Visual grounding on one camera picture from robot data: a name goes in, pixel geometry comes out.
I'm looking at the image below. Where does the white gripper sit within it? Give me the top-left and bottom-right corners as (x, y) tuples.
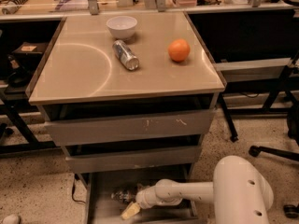
(121, 186), (157, 220)

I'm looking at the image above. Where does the clear plastic water bottle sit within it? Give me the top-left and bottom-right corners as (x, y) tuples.
(111, 187), (139, 204)

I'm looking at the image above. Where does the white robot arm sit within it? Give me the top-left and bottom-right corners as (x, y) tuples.
(121, 156), (274, 224)

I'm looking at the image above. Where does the grey bottom drawer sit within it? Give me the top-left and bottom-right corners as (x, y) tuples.
(84, 165), (207, 224)

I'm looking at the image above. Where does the grey drawer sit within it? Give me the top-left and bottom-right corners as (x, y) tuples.
(45, 109), (215, 146)
(84, 165), (207, 224)
(65, 146), (201, 174)

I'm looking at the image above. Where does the grey middle drawer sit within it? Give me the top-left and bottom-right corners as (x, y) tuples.
(65, 146), (201, 174)

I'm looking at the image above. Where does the grey top drawer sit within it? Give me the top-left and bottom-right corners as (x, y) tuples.
(45, 109), (215, 146)

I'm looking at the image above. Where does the grey drawer cabinet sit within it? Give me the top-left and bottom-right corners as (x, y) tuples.
(25, 10), (227, 224)

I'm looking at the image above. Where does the white object on floor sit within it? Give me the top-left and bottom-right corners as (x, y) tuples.
(0, 215), (21, 224)

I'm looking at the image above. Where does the silver soda can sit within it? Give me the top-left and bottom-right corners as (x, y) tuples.
(112, 40), (139, 71)

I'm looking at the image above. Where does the black caster wheel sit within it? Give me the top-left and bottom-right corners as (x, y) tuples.
(283, 204), (299, 218)

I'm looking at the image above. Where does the orange fruit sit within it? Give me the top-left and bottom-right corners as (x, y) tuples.
(168, 39), (191, 63)

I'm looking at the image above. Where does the white ceramic bowl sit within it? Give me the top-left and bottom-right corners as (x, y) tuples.
(107, 16), (137, 40)

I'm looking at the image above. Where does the dark box with label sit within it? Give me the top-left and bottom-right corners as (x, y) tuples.
(12, 42), (48, 62)

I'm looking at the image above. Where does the black coiled spring tool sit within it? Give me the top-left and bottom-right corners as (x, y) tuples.
(1, 0), (28, 15)

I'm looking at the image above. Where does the black cable on floor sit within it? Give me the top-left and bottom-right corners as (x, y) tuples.
(71, 174), (87, 205)

